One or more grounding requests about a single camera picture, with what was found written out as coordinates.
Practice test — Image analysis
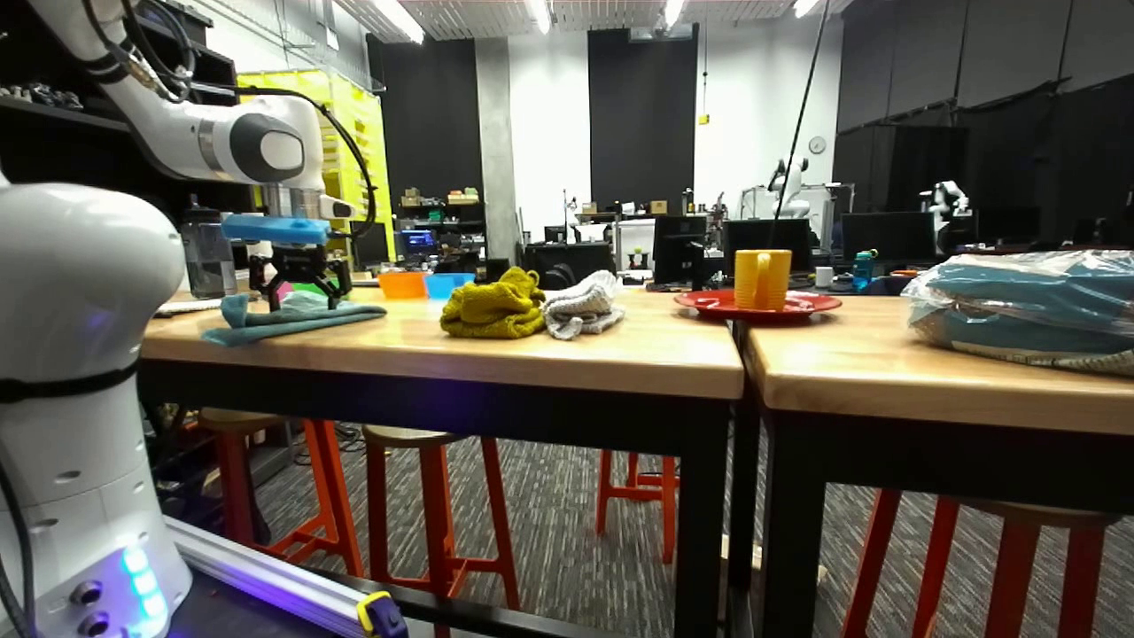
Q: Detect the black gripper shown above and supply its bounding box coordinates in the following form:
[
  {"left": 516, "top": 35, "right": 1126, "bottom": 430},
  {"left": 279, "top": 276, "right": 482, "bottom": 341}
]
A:
[{"left": 232, "top": 242, "right": 354, "bottom": 317}]

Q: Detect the blue microfibre towel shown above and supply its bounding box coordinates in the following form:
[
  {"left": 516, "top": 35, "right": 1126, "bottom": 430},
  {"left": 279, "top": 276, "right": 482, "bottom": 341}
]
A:
[{"left": 203, "top": 289, "right": 391, "bottom": 348}]

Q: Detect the orange plastic bowl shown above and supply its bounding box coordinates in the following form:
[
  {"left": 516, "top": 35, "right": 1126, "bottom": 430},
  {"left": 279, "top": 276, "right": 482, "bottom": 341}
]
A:
[{"left": 379, "top": 265, "right": 430, "bottom": 300}]

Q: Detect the large dark grey plastic jar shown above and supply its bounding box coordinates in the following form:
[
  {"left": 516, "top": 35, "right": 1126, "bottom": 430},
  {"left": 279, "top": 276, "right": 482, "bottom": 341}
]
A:
[{"left": 180, "top": 213, "right": 240, "bottom": 299}]

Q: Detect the blue plastic bowl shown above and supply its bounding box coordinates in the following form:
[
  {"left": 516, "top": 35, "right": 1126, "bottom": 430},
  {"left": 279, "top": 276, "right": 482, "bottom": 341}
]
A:
[{"left": 421, "top": 269, "right": 477, "bottom": 300}]

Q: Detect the yellow-green cloth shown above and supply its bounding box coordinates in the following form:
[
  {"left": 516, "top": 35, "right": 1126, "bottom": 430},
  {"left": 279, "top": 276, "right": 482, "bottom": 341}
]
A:
[{"left": 441, "top": 265, "right": 551, "bottom": 344}]

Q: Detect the wooden stool with orange legs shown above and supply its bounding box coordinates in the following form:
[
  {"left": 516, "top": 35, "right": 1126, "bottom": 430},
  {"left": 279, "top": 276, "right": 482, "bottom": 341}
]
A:
[
  {"left": 362, "top": 422, "right": 525, "bottom": 612},
  {"left": 592, "top": 445, "right": 685, "bottom": 567},
  {"left": 841, "top": 489, "right": 1116, "bottom": 638},
  {"left": 194, "top": 404, "right": 366, "bottom": 582}
]

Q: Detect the white cloth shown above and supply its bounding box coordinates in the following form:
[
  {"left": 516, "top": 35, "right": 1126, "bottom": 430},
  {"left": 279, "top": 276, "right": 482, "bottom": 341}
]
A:
[{"left": 543, "top": 265, "right": 627, "bottom": 344}]

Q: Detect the red plate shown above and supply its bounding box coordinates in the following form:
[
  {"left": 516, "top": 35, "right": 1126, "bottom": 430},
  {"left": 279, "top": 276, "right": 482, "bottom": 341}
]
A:
[{"left": 677, "top": 286, "right": 843, "bottom": 325}]

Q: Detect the yellow mug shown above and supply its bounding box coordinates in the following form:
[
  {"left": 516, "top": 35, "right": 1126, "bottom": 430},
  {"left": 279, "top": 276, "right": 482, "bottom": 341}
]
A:
[{"left": 732, "top": 246, "right": 794, "bottom": 311}]

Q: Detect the black computer monitor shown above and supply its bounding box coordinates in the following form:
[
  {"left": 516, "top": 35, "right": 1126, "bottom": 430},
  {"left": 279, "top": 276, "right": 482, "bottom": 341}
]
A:
[{"left": 719, "top": 216, "right": 817, "bottom": 276}]

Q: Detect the blue-grey folded cloth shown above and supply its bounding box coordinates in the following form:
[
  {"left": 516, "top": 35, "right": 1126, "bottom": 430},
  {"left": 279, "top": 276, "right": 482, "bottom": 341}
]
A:
[{"left": 899, "top": 248, "right": 1134, "bottom": 378}]

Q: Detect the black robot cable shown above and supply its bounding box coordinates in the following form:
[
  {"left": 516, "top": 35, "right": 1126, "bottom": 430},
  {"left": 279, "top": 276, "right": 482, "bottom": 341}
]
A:
[{"left": 233, "top": 83, "right": 383, "bottom": 227}]

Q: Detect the yellow cabinet frame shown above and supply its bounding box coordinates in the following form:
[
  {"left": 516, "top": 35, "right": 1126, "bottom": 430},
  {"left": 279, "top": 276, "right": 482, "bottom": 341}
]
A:
[{"left": 233, "top": 67, "right": 400, "bottom": 265}]

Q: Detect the aluminium frame rail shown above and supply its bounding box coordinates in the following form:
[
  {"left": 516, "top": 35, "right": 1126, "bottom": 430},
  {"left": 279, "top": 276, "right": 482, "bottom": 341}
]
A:
[{"left": 162, "top": 513, "right": 411, "bottom": 638}]

